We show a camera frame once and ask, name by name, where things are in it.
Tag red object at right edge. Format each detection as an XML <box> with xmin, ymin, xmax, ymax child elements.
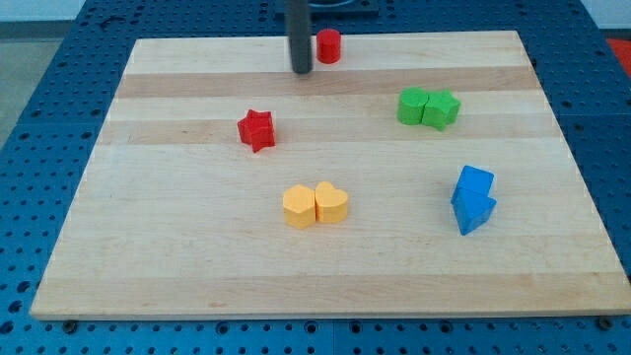
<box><xmin>606</xmin><ymin>38</ymin><xmax>631</xmax><ymax>76</ymax></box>

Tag green star block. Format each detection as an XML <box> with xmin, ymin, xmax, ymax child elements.
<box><xmin>421</xmin><ymin>90</ymin><xmax>460</xmax><ymax>131</ymax></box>

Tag blue triangle block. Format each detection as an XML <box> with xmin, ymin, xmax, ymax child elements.
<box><xmin>451</xmin><ymin>187</ymin><xmax>497</xmax><ymax>236</ymax></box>

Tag red cylinder block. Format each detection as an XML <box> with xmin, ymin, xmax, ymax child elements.
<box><xmin>316</xmin><ymin>29</ymin><xmax>341</xmax><ymax>64</ymax></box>

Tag yellow hexagon block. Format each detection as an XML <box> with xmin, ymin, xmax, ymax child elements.
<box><xmin>283</xmin><ymin>184</ymin><xmax>316</xmax><ymax>229</ymax></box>

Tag yellow heart block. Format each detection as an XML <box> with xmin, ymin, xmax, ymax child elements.
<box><xmin>315</xmin><ymin>181</ymin><xmax>349</xmax><ymax>223</ymax></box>

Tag wooden board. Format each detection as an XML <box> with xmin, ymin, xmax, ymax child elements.
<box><xmin>31</xmin><ymin>31</ymin><xmax>630</xmax><ymax>320</ymax></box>

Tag green cylinder block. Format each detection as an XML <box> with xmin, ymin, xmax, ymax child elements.
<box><xmin>396</xmin><ymin>87</ymin><xmax>429</xmax><ymax>125</ymax></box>

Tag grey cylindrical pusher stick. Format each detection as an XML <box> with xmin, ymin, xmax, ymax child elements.
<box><xmin>285</xmin><ymin>0</ymin><xmax>313</xmax><ymax>75</ymax></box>

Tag blue cube block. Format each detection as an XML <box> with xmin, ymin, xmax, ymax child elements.
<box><xmin>455</xmin><ymin>165</ymin><xmax>495</xmax><ymax>196</ymax></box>

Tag red star block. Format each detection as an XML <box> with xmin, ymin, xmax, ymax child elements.
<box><xmin>237</xmin><ymin>109</ymin><xmax>275</xmax><ymax>153</ymax></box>

